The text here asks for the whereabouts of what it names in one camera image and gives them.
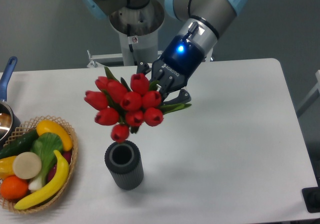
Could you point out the blue black Robotiq gripper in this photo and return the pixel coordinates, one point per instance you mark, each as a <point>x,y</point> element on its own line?
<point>174,67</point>

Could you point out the red tulip bouquet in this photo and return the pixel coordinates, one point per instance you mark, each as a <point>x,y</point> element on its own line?
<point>126,106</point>

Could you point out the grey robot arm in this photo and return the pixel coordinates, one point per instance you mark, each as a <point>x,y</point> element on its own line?
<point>205,21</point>

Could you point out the grey ribbed vase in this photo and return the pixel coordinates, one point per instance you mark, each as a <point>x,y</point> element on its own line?
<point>124,163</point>

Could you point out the dark red vegetable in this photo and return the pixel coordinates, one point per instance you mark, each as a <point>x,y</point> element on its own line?
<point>68,156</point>

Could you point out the green bok choy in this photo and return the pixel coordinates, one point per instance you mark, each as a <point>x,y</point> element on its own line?
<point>44,147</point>

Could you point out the yellow banana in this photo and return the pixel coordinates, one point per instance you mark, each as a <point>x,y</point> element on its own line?
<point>50,189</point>

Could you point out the dark green cucumber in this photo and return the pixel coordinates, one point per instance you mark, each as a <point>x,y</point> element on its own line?
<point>19,145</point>

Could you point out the beige round disc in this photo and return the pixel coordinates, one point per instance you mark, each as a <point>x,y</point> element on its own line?
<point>27,165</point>

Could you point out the yellow bell pepper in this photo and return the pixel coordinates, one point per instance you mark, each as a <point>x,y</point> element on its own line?
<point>6,167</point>

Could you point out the orange fruit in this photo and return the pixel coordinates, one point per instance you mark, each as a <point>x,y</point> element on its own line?
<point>14,188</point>

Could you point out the black device at edge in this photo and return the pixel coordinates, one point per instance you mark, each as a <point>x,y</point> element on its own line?
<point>311,198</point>

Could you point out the woven wicker basket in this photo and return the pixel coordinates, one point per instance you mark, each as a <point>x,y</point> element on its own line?
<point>31,125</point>

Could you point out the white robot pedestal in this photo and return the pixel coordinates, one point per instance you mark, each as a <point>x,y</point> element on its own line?
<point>138,34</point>

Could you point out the white frame at right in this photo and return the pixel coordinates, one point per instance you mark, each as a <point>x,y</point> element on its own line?
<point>310,98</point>

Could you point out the blue handled saucepan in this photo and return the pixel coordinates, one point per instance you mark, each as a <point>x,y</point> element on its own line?
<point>8,120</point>

